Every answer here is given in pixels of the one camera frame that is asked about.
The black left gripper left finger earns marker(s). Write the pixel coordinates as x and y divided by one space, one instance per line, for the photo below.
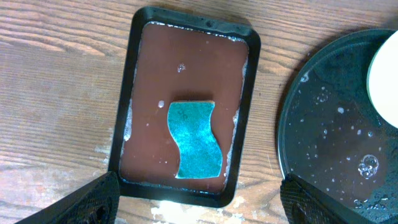
96 202

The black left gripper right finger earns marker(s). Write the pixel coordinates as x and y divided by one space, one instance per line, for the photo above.
304 203

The green scrubbing sponge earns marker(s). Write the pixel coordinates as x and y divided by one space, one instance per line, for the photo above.
189 124

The pale green plate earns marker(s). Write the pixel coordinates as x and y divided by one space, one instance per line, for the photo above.
381 80

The round black serving tray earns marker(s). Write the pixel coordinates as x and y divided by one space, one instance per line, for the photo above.
330 135

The black rectangular water tray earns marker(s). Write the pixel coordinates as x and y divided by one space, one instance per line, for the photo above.
174 56

